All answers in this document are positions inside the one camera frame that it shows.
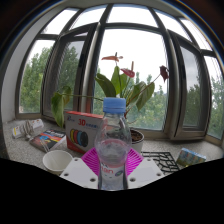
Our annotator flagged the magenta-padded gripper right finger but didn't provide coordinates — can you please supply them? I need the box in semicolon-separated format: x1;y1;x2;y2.
122;148;165;190

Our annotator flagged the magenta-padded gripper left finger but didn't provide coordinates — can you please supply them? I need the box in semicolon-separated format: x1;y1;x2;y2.
59;148;102;190

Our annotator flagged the clear blue-capped water bottle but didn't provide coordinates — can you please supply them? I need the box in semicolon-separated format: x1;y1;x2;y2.
94;97;132;191

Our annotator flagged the black lattice mat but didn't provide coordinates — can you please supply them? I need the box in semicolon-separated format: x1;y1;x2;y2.
141;151;181;175

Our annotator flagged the red white filament spool box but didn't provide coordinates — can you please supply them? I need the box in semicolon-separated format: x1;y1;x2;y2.
64;110;104;155

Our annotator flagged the dark colourful book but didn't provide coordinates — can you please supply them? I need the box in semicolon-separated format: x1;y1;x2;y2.
29;129;67;153

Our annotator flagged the small light blue box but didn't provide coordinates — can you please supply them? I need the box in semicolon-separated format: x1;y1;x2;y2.
175;147;208;168

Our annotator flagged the grey framed bay window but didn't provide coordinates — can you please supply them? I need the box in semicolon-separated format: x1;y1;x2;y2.
14;3;224;141

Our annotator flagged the red-flowered plant in white pot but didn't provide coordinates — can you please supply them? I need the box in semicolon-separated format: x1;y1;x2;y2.
50;52;170;154

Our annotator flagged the white mug with dark handle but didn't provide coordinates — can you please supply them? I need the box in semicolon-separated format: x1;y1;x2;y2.
42;149;74;176

